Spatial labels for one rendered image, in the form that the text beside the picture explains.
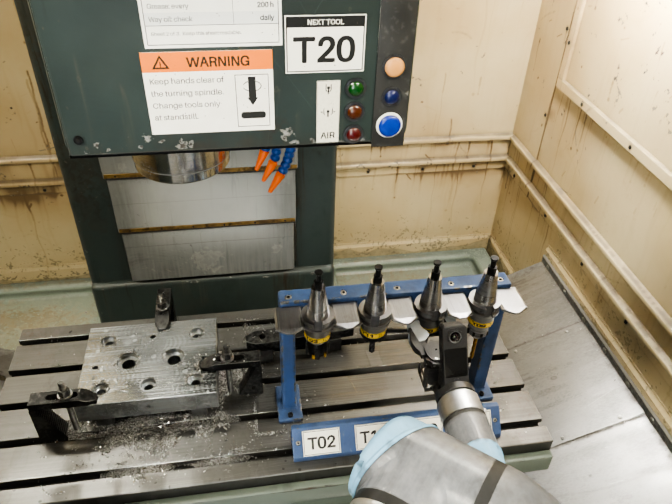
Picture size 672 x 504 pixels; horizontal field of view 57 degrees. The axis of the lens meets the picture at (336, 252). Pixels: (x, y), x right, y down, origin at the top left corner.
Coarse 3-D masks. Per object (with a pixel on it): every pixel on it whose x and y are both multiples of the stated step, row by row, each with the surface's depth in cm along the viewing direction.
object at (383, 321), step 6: (360, 306) 118; (390, 306) 118; (360, 312) 117; (390, 312) 117; (366, 318) 116; (372, 318) 116; (378, 318) 116; (384, 318) 116; (390, 318) 118; (366, 324) 117; (372, 324) 117; (378, 324) 117; (384, 324) 117
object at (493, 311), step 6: (468, 300) 121; (474, 300) 120; (498, 300) 121; (474, 306) 119; (480, 306) 119; (492, 306) 119; (498, 306) 119; (474, 312) 120; (480, 312) 119; (486, 312) 120; (492, 312) 120; (498, 312) 121; (480, 318) 120
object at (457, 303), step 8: (448, 296) 122; (456, 296) 123; (464, 296) 123; (448, 304) 121; (456, 304) 121; (464, 304) 121; (448, 312) 119; (456, 312) 119; (464, 312) 119; (472, 312) 119
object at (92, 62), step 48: (48, 0) 67; (96, 0) 68; (288, 0) 71; (336, 0) 72; (48, 48) 70; (96, 48) 71; (144, 48) 72; (192, 48) 73; (240, 48) 74; (96, 96) 74; (144, 96) 75; (288, 96) 78; (96, 144) 78; (144, 144) 79; (192, 144) 80; (240, 144) 81; (288, 144) 82; (336, 144) 84
